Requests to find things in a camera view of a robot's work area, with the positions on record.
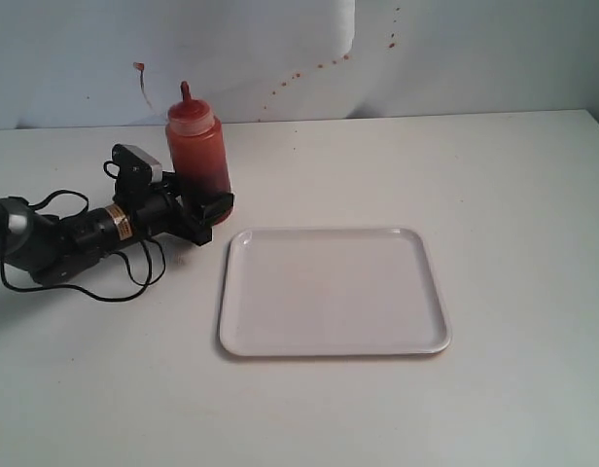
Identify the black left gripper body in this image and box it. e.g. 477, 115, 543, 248
102, 180, 193, 243

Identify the red sauce squeeze bottle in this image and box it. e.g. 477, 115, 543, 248
165, 81, 231, 213

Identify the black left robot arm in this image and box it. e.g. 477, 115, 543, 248
0, 168, 234, 287

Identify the white rectangular plastic tray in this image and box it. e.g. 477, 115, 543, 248
218, 227, 452, 359

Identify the white paper backdrop sheet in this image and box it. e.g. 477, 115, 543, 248
0, 1, 356, 129

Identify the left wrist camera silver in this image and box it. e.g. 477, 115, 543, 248
111, 144, 163, 201

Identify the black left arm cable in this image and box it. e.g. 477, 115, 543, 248
0, 160, 167, 303

